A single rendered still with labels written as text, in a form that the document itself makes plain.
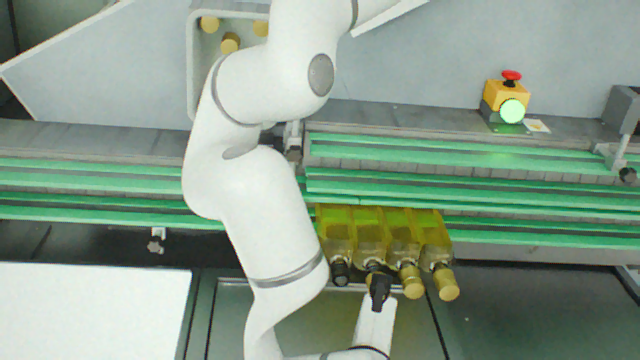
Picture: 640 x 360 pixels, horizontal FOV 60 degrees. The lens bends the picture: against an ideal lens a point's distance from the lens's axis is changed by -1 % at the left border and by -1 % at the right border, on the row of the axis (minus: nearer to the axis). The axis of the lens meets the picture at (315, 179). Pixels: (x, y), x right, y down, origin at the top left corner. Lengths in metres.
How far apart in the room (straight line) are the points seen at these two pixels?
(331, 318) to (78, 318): 0.43
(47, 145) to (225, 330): 0.50
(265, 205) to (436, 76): 0.73
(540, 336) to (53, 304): 0.89
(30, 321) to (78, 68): 0.49
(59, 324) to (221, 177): 0.57
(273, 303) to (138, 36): 0.72
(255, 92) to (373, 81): 0.63
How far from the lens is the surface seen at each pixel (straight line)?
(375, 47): 1.15
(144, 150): 1.14
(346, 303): 1.07
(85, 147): 1.17
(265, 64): 0.55
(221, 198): 0.55
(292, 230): 0.55
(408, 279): 0.93
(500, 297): 1.24
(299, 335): 1.00
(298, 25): 0.54
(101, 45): 1.19
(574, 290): 1.34
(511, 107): 1.16
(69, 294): 1.10
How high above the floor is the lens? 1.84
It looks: 59 degrees down
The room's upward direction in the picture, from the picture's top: 174 degrees clockwise
